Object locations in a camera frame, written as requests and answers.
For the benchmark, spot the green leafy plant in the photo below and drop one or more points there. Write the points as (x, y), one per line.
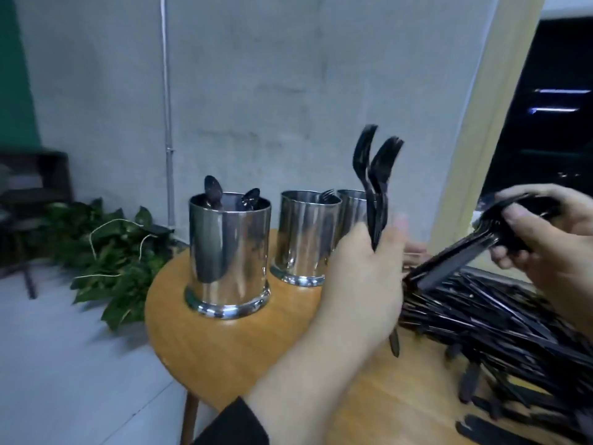
(111, 273)

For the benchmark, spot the wooden table leg frame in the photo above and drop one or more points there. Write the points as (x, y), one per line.
(189, 421)

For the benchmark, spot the pile of black plastic cutlery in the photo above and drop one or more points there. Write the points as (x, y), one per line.
(500, 329)

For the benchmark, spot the person's left forearm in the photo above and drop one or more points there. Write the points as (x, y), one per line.
(287, 394)

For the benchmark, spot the person's left hand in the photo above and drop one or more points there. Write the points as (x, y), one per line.
(366, 292)

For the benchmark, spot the dark wooden shelf unit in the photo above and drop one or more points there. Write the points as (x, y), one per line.
(37, 180)

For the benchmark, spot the person's right hand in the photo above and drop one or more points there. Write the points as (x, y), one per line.
(561, 255)

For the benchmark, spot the grey metal pipe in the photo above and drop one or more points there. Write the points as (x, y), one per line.
(167, 106)

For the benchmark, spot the black power adapter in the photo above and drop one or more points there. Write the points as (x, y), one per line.
(159, 231)

